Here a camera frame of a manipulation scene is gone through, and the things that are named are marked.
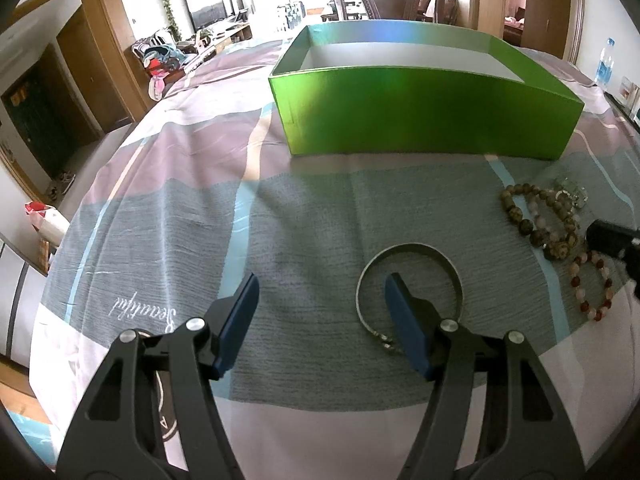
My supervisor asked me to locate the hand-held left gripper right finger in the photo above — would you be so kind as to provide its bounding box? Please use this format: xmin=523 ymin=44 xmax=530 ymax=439
xmin=384 ymin=273 xmax=586 ymax=480

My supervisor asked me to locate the clear crystal bracelet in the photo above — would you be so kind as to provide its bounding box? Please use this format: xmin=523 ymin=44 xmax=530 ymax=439
xmin=552 ymin=176 xmax=590 ymax=208

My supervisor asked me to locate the red white bag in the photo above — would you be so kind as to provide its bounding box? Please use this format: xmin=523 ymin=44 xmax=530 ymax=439
xmin=25 ymin=201 xmax=71 ymax=248

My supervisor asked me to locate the red white bead bracelet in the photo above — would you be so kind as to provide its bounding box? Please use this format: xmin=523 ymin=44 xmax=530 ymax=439
xmin=570 ymin=250 xmax=616 ymax=322

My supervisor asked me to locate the brown bead bracelet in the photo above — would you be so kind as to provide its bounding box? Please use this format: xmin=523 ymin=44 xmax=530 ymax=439
xmin=501 ymin=184 xmax=581 ymax=261

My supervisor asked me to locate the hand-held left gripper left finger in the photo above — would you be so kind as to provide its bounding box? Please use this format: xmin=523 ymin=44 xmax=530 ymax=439
xmin=56 ymin=273 xmax=261 ymax=480

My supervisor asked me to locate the green cardboard box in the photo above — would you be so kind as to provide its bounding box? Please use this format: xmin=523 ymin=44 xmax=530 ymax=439
xmin=268 ymin=20 xmax=586 ymax=161

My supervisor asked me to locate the silver metal bangle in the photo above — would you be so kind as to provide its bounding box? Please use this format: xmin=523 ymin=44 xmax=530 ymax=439
xmin=356 ymin=243 xmax=466 ymax=356

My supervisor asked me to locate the plastic water bottle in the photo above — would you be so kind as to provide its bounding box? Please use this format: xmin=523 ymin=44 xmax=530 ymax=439
xmin=595 ymin=37 xmax=617 ymax=86

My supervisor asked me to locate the flat screen television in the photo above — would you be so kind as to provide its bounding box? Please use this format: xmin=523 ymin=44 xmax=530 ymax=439
xmin=181 ymin=0 xmax=237 ymax=31

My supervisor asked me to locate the hanging ivy garland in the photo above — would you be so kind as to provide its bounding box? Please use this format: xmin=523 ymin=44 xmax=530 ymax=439
xmin=150 ymin=0 xmax=182 ymax=41

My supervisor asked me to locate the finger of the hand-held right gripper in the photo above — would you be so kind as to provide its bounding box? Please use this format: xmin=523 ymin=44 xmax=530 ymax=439
xmin=586 ymin=220 xmax=640 ymax=296

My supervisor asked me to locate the dark wooden door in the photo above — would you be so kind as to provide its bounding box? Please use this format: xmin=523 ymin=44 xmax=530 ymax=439
xmin=0 ymin=45 xmax=101 ymax=181

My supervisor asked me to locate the pink white bead bracelet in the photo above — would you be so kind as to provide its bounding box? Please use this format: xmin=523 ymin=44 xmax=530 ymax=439
xmin=525 ymin=194 xmax=576 ymax=242

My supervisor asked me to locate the wooden television cabinet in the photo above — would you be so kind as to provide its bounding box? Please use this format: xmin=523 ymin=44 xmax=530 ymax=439
xmin=200 ymin=20 xmax=253 ymax=43

